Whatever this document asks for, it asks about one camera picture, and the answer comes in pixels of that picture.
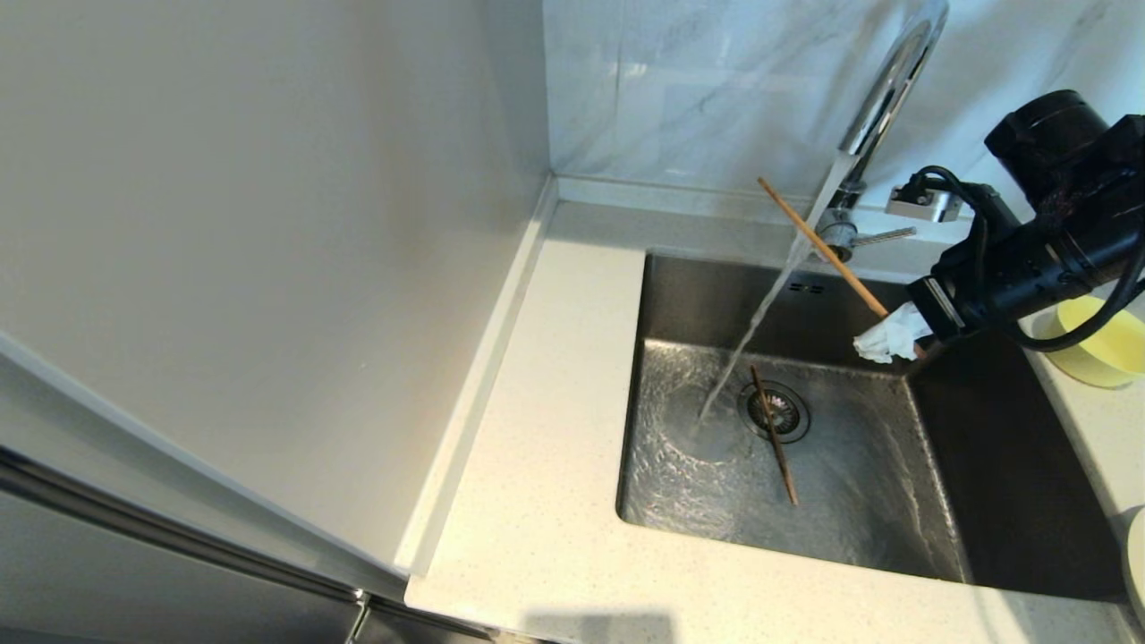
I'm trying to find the brown wooden chopstick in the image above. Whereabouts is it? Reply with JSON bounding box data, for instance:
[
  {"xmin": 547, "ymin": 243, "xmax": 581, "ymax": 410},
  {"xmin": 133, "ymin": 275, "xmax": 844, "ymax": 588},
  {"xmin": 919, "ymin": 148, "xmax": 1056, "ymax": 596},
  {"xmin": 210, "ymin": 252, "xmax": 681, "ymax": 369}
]
[
  {"xmin": 757, "ymin": 176, "xmax": 927, "ymax": 360},
  {"xmin": 749, "ymin": 364, "xmax": 800, "ymax": 507}
]

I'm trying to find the yellow bowl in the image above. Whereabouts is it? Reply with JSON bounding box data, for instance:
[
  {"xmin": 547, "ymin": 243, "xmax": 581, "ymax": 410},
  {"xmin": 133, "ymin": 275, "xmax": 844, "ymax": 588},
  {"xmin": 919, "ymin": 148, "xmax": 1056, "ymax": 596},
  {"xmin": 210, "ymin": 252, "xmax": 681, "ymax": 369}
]
[{"xmin": 1036, "ymin": 295, "xmax": 1145, "ymax": 389}]

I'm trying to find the chrome gooseneck faucet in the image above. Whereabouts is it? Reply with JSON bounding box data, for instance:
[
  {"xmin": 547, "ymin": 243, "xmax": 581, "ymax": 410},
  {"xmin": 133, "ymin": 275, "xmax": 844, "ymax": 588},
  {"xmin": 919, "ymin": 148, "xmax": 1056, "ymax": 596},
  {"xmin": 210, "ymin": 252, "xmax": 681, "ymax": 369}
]
[{"xmin": 810, "ymin": 0, "xmax": 949, "ymax": 265}]

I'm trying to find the white plate edge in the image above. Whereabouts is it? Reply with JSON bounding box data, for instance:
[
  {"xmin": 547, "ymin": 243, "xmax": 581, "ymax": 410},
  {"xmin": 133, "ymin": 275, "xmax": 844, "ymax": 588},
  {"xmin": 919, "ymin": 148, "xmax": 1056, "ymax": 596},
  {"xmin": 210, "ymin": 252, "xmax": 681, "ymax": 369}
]
[{"xmin": 1125, "ymin": 508, "xmax": 1145, "ymax": 627}]

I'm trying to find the stainless steel sink basin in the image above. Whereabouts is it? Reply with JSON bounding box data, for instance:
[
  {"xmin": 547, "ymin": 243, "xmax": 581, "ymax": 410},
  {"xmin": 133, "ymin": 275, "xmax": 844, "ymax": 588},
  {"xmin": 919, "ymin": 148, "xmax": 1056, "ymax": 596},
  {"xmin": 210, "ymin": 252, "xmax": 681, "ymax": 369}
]
[{"xmin": 614, "ymin": 250, "xmax": 1124, "ymax": 602}]

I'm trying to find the round metal drain strainer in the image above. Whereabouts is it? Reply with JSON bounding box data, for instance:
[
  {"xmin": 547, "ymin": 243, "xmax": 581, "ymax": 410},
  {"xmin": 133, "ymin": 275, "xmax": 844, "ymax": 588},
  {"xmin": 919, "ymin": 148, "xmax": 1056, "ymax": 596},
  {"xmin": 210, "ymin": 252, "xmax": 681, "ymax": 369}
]
[{"xmin": 738, "ymin": 381, "xmax": 811, "ymax": 445}]

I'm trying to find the running water stream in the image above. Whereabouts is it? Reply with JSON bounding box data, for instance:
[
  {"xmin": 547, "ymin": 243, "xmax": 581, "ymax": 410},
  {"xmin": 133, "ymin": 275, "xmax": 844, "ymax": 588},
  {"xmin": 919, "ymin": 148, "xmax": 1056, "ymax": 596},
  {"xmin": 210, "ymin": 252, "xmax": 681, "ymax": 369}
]
[{"xmin": 698, "ymin": 157, "xmax": 855, "ymax": 426}]

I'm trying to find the white appliance side panel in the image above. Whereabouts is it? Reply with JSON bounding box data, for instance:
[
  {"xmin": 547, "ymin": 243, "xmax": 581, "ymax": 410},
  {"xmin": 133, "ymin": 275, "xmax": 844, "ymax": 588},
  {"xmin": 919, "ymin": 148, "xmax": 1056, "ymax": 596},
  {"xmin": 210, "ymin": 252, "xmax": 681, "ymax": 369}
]
[{"xmin": 0, "ymin": 0, "xmax": 557, "ymax": 600}]

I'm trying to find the stainless steel appliance door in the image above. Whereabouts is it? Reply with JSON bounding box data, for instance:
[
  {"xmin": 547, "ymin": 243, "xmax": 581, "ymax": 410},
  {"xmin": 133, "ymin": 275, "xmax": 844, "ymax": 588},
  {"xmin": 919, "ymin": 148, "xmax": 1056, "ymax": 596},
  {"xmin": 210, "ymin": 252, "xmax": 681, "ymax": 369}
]
[{"xmin": 0, "ymin": 434, "xmax": 538, "ymax": 644}]

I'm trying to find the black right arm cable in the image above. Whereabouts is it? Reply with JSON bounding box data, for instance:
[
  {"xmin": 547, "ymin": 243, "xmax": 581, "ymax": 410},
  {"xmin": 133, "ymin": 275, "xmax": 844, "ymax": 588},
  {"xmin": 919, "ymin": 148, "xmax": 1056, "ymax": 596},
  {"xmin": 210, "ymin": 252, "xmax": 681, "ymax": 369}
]
[{"xmin": 908, "ymin": 165, "xmax": 1145, "ymax": 352}]

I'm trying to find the chrome appliance handle rail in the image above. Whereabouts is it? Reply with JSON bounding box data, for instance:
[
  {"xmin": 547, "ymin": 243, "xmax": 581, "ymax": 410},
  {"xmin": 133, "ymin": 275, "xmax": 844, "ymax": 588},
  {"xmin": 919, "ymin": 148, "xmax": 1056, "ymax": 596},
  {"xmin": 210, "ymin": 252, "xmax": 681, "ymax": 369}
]
[{"xmin": 0, "ymin": 436, "xmax": 369, "ymax": 605}]

